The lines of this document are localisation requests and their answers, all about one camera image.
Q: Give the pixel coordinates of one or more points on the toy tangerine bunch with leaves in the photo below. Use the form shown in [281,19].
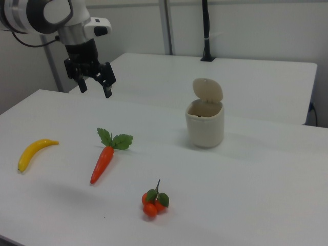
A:
[150,209]

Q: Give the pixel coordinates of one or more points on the grey aluminium partition post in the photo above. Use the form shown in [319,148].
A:
[167,25]
[52,69]

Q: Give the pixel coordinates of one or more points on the beige garbage bin with lid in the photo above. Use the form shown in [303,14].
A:
[205,125]

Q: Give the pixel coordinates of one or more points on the orange plastic carrot with leaves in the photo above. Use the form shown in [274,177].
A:
[102,161]

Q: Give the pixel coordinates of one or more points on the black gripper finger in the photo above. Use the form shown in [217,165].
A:
[107,91]
[82,85]

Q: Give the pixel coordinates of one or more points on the white side table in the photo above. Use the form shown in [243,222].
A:
[230,84]

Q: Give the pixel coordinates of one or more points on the black camera pole with base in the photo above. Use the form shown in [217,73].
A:
[206,25]

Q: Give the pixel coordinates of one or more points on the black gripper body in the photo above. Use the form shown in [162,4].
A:
[84,64]

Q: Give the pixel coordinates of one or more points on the yellow plastic banana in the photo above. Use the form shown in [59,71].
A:
[30,153]

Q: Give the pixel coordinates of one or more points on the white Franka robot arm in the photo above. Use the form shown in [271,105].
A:
[77,10]

